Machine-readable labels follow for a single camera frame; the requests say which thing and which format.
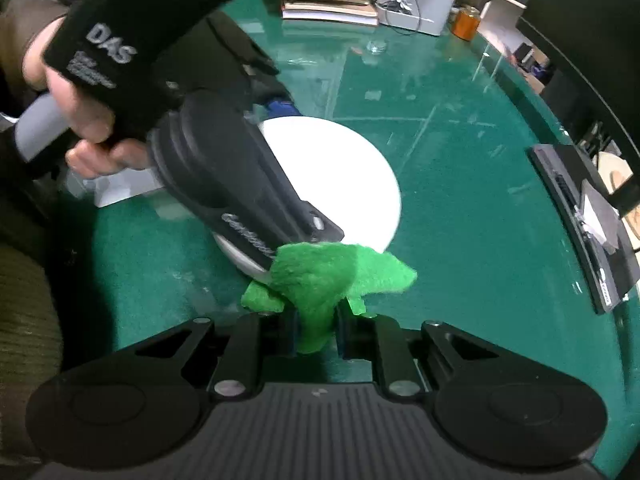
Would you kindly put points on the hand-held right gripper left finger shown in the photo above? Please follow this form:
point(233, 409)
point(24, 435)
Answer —
point(280, 335)

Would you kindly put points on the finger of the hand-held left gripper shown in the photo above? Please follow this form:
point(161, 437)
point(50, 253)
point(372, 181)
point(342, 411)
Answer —
point(290, 220)
point(282, 109)

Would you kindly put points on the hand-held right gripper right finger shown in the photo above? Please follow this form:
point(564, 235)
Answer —
point(357, 335)

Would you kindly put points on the white round plate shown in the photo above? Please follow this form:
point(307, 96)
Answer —
point(340, 185)

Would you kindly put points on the bright green cleaning cloth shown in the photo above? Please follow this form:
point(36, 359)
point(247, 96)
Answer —
point(320, 280)

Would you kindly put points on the person's left forearm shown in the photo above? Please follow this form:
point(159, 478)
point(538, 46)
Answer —
point(20, 20)

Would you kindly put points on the person's left hand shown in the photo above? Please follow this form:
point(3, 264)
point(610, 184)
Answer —
point(85, 115)

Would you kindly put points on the stack of books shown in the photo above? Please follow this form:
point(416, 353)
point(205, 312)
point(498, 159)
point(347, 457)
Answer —
point(325, 12)

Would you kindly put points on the grey desk organizer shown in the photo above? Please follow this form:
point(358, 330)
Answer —
point(430, 5)

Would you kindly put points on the orange jar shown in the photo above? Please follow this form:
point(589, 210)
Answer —
point(465, 25)

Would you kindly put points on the black pen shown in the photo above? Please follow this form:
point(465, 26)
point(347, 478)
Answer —
point(565, 192)

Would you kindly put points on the grey monitor stand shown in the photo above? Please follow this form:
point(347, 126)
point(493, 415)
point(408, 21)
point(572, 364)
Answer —
point(560, 180)

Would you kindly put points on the olive ribbed fabric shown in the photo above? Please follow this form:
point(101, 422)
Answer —
point(25, 310)

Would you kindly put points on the grey sticky note pad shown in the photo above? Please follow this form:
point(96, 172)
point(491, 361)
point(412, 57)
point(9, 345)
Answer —
point(600, 215)

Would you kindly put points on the black computer monitor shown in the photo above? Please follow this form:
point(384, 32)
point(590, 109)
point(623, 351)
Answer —
point(590, 20)

